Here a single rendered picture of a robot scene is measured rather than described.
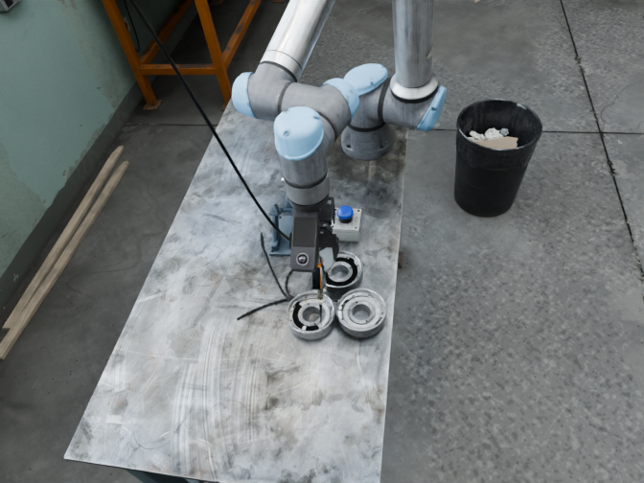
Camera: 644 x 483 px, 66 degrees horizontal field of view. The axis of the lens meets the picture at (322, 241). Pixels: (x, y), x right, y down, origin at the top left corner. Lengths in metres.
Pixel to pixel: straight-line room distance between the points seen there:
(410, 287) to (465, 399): 0.51
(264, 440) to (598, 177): 2.12
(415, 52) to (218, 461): 0.93
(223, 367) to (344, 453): 0.31
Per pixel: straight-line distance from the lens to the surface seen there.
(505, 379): 1.95
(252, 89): 0.90
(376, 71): 1.35
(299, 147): 0.75
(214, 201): 1.39
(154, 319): 1.20
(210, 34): 2.94
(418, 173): 2.56
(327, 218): 0.90
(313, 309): 1.09
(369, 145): 1.40
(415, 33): 1.15
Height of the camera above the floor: 1.73
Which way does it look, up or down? 50 degrees down
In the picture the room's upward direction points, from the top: 9 degrees counter-clockwise
